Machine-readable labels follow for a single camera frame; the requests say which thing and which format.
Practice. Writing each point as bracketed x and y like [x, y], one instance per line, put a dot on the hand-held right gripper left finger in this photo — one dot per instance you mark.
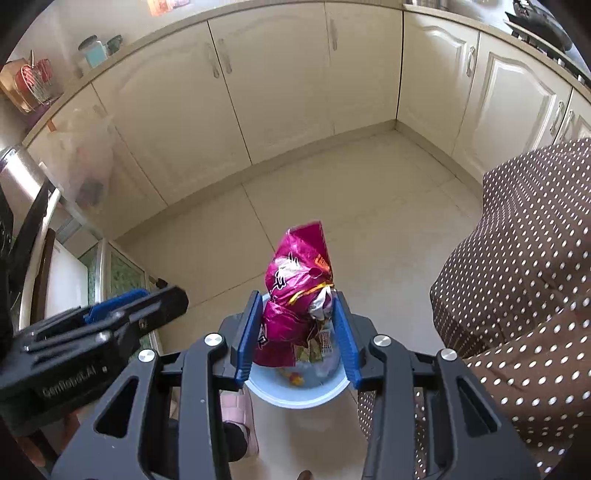
[247, 337]

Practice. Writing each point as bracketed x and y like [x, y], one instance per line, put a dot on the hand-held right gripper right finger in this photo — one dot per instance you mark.
[347, 341]

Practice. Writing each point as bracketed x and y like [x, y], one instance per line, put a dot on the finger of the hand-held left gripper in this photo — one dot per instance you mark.
[161, 309]
[120, 300]

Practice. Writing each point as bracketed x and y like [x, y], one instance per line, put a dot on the blue plastic bin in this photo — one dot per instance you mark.
[300, 392]

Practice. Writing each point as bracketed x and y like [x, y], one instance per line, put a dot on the magenta snack bag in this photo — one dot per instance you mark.
[295, 272]

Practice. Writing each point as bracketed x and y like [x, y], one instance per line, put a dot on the green glass door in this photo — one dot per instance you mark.
[124, 272]

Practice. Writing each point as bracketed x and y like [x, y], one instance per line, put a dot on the pink slipper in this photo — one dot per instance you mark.
[235, 406]

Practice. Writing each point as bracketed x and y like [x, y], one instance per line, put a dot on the hanging clear plastic bag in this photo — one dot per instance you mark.
[87, 152]

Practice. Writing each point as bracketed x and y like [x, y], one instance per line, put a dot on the stainless steel pedal bin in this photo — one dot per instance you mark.
[18, 170]

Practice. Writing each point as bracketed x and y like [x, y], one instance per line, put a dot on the brown polka-dot tablecloth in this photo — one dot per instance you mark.
[517, 277]

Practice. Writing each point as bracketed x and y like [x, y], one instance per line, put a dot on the wooden cutting board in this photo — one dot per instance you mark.
[11, 85]

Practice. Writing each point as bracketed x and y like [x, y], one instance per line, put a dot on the cream base cabinets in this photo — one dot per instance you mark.
[277, 92]

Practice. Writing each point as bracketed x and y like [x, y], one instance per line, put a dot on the teal jar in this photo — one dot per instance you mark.
[94, 55]

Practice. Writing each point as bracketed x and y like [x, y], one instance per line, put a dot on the small dark can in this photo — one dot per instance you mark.
[114, 45]

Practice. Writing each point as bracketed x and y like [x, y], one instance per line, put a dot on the orange window ornament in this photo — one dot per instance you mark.
[166, 5]

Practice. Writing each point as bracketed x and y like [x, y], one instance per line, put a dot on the black gas hob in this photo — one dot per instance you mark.
[549, 32]

